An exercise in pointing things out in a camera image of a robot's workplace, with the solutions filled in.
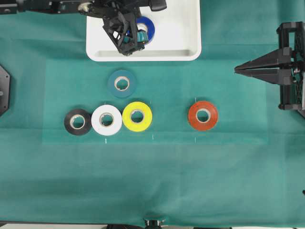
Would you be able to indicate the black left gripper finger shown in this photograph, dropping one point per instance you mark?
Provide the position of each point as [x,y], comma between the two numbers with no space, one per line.
[142,37]

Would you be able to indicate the blue tape roll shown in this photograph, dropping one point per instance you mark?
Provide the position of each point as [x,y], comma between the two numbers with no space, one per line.
[139,24]

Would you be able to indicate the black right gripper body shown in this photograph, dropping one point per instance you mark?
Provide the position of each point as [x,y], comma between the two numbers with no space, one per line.
[291,35]

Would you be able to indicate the white tape roll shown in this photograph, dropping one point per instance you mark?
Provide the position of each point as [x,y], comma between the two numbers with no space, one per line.
[96,120]

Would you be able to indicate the yellow tape roll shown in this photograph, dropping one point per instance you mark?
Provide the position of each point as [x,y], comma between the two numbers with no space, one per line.
[137,107]

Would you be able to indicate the black bottom camera mount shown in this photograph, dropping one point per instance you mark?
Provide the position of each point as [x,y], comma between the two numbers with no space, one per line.
[153,223]

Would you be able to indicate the red tape roll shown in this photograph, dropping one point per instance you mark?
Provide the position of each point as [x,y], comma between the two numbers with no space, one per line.
[205,107]

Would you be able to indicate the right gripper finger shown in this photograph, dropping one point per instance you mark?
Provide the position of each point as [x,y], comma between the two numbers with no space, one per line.
[276,58]
[273,76]

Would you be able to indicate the black tape roll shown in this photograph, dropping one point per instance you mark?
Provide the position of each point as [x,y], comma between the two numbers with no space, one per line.
[71,116]

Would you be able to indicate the green table cloth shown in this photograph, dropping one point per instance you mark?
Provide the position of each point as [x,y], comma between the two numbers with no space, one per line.
[249,170]

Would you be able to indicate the teal tape roll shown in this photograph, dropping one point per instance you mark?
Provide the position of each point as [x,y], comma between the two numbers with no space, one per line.
[122,75]

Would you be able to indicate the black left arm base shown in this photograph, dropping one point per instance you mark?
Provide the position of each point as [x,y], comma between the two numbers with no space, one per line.
[4,90]

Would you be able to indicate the white plastic case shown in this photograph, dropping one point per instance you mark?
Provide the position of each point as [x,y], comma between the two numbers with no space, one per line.
[177,36]

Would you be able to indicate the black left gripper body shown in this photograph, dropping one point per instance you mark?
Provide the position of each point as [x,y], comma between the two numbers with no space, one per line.
[116,28]

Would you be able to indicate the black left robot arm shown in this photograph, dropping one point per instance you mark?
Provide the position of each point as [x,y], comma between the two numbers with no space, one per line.
[102,9]

